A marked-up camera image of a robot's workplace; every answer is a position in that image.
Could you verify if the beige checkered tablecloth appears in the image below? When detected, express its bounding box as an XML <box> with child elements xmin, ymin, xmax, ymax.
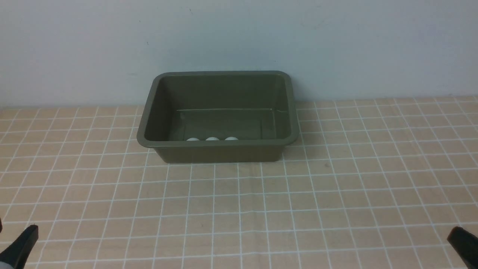
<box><xmin>0</xmin><ymin>96</ymin><xmax>478</xmax><ymax>269</ymax></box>

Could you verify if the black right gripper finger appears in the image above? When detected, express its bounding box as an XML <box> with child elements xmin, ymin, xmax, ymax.
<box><xmin>447</xmin><ymin>226</ymin><xmax>478</xmax><ymax>269</ymax></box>

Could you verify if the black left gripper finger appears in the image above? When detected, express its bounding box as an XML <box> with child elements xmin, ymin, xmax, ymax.
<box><xmin>0</xmin><ymin>225</ymin><xmax>39</xmax><ymax>269</ymax></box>

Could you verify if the olive green plastic bin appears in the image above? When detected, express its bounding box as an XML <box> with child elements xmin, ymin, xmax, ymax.
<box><xmin>137</xmin><ymin>71</ymin><xmax>300</xmax><ymax>164</ymax></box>

